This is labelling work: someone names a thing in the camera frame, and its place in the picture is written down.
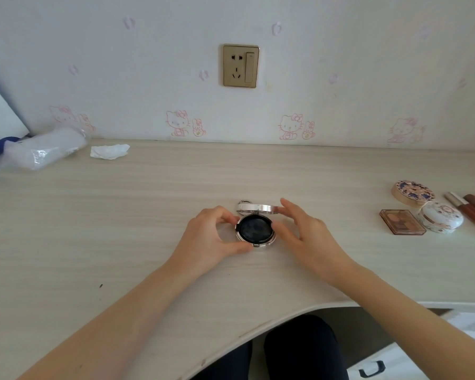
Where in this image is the person's right hand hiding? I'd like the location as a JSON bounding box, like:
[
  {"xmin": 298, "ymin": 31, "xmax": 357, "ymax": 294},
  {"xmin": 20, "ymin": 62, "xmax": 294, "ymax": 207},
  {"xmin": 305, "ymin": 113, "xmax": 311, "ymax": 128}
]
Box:
[{"xmin": 273, "ymin": 198, "xmax": 359, "ymax": 288}]

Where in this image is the person's left hand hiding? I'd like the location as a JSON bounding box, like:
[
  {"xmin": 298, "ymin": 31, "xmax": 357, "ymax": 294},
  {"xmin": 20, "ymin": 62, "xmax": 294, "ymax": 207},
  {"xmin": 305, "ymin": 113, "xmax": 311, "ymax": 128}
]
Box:
[{"xmin": 168, "ymin": 206, "xmax": 255, "ymax": 280}]

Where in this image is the silver round cushion compact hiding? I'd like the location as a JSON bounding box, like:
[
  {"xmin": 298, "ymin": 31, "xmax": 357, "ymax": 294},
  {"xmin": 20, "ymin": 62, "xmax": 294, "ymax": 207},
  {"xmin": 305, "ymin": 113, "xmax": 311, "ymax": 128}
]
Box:
[{"xmin": 235, "ymin": 199, "xmax": 280, "ymax": 251}]

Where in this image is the person's right forearm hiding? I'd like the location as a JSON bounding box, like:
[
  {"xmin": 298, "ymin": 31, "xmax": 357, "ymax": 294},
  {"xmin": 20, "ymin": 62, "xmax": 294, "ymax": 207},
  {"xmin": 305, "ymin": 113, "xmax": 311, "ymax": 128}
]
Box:
[{"xmin": 332, "ymin": 262, "xmax": 475, "ymax": 380}]

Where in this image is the person's left forearm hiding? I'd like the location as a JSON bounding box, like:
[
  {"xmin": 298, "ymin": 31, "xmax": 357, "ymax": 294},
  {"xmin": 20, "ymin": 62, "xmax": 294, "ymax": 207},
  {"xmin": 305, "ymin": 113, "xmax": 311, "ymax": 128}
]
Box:
[{"xmin": 18, "ymin": 260, "xmax": 206, "ymax": 380}]

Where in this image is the person's right leg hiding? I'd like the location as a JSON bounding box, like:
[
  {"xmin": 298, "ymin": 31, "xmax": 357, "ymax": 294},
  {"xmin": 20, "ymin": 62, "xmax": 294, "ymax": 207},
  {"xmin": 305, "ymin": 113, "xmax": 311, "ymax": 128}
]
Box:
[{"xmin": 263, "ymin": 314, "xmax": 350, "ymax": 380}]

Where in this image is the person's leg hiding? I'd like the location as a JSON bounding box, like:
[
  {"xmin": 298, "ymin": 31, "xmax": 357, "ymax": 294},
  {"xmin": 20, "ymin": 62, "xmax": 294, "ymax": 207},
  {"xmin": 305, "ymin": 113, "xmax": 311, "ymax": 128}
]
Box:
[
  {"xmin": 263, "ymin": 314, "xmax": 350, "ymax": 380},
  {"xmin": 189, "ymin": 339, "xmax": 255, "ymax": 380}
]

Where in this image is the person's left leg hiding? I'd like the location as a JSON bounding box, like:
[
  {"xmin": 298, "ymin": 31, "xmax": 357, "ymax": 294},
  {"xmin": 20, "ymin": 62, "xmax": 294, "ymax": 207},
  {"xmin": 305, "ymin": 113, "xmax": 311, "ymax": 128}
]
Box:
[{"xmin": 189, "ymin": 339, "xmax": 255, "ymax": 380}]

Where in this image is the brown eyeshadow palette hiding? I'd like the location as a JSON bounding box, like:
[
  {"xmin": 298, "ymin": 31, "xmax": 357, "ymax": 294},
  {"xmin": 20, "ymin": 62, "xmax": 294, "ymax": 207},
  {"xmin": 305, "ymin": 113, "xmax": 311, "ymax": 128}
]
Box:
[{"xmin": 379, "ymin": 209, "xmax": 427, "ymax": 236}]

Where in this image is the round floral powder compact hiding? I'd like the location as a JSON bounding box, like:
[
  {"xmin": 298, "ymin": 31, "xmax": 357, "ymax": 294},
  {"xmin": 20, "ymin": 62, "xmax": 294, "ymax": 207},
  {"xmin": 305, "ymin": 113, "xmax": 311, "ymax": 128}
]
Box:
[{"xmin": 391, "ymin": 180, "xmax": 436, "ymax": 206}]

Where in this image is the white oval floral case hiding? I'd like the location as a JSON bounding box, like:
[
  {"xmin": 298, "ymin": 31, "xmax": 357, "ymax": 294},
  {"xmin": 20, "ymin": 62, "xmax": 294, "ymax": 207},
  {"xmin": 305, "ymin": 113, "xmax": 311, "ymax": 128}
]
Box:
[{"xmin": 416, "ymin": 200, "xmax": 465, "ymax": 235}]

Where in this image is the crumpled white tissue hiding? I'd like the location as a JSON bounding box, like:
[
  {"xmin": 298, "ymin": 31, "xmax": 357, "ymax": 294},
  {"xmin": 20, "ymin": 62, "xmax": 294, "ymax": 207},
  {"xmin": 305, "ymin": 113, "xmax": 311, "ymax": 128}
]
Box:
[{"xmin": 90, "ymin": 144, "xmax": 131, "ymax": 161}]

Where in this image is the white gold cosmetic tube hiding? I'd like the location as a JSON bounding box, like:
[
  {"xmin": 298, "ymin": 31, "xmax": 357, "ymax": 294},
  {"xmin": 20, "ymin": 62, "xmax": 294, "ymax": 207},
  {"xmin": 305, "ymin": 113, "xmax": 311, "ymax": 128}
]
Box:
[{"xmin": 444, "ymin": 192, "xmax": 470, "ymax": 207}]

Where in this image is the white drawer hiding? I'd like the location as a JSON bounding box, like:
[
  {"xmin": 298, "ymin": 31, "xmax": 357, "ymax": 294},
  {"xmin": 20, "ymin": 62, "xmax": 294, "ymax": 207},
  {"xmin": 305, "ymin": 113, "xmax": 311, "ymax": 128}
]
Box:
[{"xmin": 346, "ymin": 310, "xmax": 475, "ymax": 380}]

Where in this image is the clear plastic bag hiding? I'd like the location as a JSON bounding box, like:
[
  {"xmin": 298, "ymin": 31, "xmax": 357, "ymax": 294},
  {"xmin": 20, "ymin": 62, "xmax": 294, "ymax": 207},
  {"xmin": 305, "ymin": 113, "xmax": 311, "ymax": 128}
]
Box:
[{"xmin": 1, "ymin": 126, "xmax": 89, "ymax": 172}]

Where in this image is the black drawer handle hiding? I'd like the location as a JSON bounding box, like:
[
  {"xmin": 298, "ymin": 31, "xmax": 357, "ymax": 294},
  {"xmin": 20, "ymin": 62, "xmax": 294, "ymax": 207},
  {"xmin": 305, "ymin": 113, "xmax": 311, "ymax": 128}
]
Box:
[{"xmin": 358, "ymin": 360, "xmax": 387, "ymax": 378}]

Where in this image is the gold wall socket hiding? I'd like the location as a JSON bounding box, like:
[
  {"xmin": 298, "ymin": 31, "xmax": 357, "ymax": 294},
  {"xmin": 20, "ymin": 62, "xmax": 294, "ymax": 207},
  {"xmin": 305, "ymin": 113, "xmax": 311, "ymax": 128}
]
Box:
[{"xmin": 222, "ymin": 44, "xmax": 260, "ymax": 88}]

